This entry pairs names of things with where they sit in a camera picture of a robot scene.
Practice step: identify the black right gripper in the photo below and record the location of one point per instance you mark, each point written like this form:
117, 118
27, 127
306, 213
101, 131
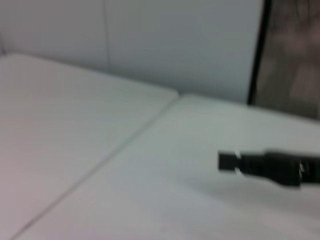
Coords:
285, 168

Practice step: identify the black partition edge trim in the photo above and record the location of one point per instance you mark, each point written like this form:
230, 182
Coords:
258, 50

